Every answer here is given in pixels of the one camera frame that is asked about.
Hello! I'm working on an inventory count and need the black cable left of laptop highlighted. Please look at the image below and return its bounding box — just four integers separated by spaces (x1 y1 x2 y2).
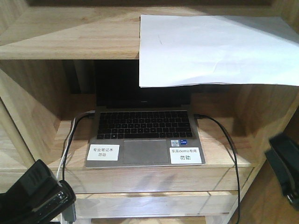
61 113 94 182

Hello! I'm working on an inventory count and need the black cable right of laptop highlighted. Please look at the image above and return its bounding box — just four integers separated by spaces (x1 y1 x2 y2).
193 113 241 224

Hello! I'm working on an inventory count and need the grey cable adapter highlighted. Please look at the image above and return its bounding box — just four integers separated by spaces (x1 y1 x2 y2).
62 203 76 224

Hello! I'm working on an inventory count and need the black orange stapler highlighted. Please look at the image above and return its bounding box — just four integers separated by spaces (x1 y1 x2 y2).
0 159 76 224

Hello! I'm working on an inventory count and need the black cable of laptop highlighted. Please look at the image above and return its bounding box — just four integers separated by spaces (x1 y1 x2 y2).
61 113 94 182
193 113 241 224

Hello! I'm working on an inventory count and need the white cable left of laptop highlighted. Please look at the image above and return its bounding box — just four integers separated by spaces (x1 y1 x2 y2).
56 111 95 224

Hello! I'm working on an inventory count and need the wooden shelf unit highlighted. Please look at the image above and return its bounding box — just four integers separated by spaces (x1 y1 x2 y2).
0 0 299 224

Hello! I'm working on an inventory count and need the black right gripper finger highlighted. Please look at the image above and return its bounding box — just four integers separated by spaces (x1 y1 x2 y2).
265 133 299 205

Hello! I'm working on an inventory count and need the grey laptop computer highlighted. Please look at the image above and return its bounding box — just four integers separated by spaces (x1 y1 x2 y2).
85 59 205 168

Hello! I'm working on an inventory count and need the white paper sheet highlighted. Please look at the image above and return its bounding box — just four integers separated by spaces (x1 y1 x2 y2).
139 15 299 87

